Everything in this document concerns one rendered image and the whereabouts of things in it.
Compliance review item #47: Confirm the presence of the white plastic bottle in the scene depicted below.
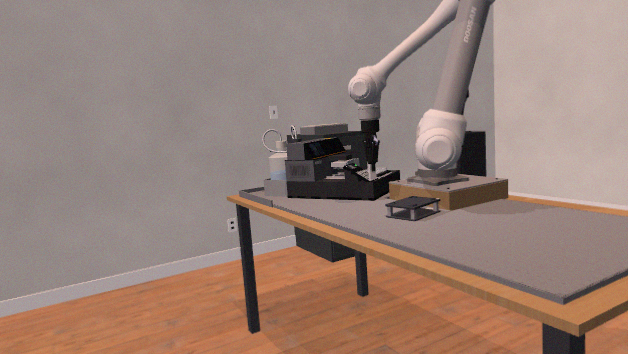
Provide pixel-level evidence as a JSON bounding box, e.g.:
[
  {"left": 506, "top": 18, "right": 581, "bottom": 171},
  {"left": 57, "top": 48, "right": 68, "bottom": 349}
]
[{"left": 269, "top": 141, "right": 287, "bottom": 180}]

